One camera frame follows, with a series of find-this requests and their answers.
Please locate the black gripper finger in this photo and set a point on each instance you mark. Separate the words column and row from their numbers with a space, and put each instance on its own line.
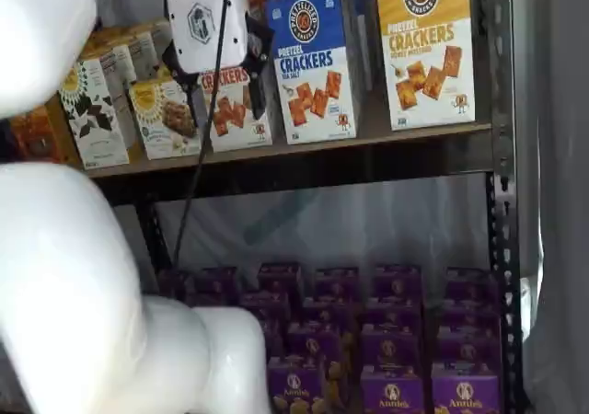
column 176, row 66
column 258, row 46

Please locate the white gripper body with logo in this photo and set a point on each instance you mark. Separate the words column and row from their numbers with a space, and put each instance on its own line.
column 202, row 23

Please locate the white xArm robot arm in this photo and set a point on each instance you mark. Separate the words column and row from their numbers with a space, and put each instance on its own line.
column 69, row 271

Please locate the yellow and white snack box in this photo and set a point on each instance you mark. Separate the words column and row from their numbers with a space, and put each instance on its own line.
column 142, row 53
column 162, row 34
column 115, row 64

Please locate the yellow snack bar box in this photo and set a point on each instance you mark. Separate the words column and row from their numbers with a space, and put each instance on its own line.
column 165, row 119

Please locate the blue and white crackers box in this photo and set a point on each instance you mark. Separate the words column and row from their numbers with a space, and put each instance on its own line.
column 313, row 69

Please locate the white and black sunflower box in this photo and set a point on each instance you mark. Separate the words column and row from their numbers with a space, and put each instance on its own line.
column 94, row 115

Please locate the wooden shelf board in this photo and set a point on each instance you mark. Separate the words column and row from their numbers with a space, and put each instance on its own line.
column 368, row 140

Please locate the dark orange snack box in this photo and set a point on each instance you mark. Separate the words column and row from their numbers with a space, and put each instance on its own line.
column 34, row 135

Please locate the yellow pretzel crackers box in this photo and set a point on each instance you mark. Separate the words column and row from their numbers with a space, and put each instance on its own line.
column 425, row 55

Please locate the purple Annie's snack box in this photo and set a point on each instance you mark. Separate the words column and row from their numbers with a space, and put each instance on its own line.
column 299, row 386
column 393, row 313
column 279, row 277
column 391, row 391
column 337, row 281
column 329, row 310
column 313, row 342
column 264, row 306
column 216, row 280
column 469, row 315
column 177, row 283
column 467, row 352
column 396, row 279
column 391, row 347
column 471, row 284
column 465, row 393

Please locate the black metal shelf frame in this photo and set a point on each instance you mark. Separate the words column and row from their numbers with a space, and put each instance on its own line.
column 506, row 248

